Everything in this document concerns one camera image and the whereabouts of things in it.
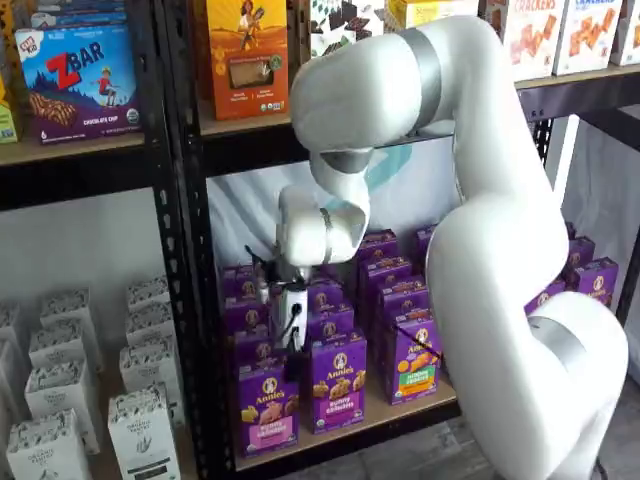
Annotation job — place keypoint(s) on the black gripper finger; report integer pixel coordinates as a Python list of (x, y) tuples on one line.
[(292, 367)]

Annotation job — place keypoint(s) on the orange graham cracker box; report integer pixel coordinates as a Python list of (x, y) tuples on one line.
[(245, 50)]

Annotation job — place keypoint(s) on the white box chocolate squares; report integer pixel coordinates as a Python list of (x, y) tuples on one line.
[(340, 25)]

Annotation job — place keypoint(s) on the black metal shelf rack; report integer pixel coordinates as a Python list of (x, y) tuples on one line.
[(192, 250), (75, 185)]

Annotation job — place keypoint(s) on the yellow green box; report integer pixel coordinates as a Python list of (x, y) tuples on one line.
[(6, 115)]

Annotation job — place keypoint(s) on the white tea box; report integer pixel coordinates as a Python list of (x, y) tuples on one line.
[(45, 450), (142, 440), (150, 322), (150, 365), (147, 292), (65, 307), (60, 345), (60, 390)]

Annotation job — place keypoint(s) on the white crackers box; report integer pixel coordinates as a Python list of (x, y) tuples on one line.
[(585, 40), (530, 40), (631, 35)]

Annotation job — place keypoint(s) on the purple Annie's box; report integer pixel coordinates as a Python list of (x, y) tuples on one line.
[(425, 245), (549, 299), (597, 280), (581, 252)]

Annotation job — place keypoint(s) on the purple box pink patch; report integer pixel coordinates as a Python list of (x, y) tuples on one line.
[(237, 282), (267, 415), (245, 317), (250, 350)]

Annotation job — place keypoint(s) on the blue ZBar snack box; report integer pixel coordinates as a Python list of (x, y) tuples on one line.
[(75, 90)]

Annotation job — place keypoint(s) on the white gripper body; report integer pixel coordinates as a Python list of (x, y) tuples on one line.
[(280, 310)]

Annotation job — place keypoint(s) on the purple box green patch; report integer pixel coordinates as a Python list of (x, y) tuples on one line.
[(405, 300), (385, 272), (380, 242), (412, 360)]

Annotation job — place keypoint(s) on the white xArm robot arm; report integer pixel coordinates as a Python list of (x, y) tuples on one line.
[(500, 200)]

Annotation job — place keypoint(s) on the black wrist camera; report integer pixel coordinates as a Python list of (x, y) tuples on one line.
[(280, 272)]

